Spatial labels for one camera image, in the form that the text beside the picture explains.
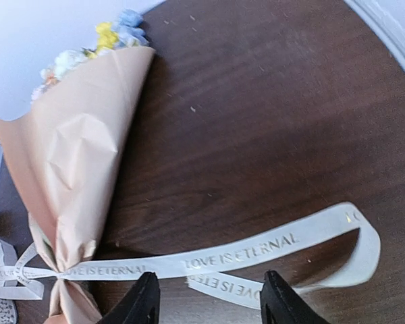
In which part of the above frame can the white printed ribbon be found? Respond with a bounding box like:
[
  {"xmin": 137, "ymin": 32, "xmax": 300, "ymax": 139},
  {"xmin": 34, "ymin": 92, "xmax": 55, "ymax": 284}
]
[{"xmin": 0, "ymin": 202, "xmax": 381, "ymax": 309}]

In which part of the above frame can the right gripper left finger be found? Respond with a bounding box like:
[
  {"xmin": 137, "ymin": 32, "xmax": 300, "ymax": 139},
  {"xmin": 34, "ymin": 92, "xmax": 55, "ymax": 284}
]
[{"xmin": 97, "ymin": 272, "xmax": 161, "ymax": 324}]

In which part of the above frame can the patterned mug with orange inside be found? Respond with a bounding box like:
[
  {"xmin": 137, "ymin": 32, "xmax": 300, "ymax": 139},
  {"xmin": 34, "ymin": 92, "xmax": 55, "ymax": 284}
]
[{"xmin": 0, "ymin": 298, "xmax": 18, "ymax": 324}]

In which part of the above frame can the peach blossom stem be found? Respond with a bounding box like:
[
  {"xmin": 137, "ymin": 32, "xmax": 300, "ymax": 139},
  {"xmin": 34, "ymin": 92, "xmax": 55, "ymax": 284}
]
[{"xmin": 44, "ymin": 75, "xmax": 59, "ymax": 86}]

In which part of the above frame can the white scalloped bowl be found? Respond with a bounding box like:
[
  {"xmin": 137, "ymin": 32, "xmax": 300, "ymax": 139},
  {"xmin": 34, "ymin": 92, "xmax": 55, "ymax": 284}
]
[{"xmin": 0, "ymin": 241, "xmax": 18, "ymax": 288}]

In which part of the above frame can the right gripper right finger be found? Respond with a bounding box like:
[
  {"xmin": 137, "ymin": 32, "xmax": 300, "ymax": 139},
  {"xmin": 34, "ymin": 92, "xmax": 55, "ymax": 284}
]
[{"xmin": 260, "ymin": 271, "xmax": 329, "ymax": 324}]

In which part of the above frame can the blue flower stem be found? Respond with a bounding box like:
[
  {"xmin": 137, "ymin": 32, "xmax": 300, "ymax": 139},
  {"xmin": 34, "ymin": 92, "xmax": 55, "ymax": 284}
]
[{"xmin": 111, "ymin": 9, "xmax": 149, "ymax": 49}]

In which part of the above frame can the pink and green wrapping paper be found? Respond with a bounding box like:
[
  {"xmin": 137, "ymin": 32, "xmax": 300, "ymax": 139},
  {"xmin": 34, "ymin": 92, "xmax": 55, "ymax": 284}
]
[{"xmin": 0, "ymin": 45, "xmax": 156, "ymax": 324}]

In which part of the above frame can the yellow flower stem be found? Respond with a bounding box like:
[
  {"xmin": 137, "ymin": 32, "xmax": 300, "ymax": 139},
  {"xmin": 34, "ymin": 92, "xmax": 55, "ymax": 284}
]
[{"xmin": 82, "ymin": 22, "xmax": 119, "ymax": 59}]

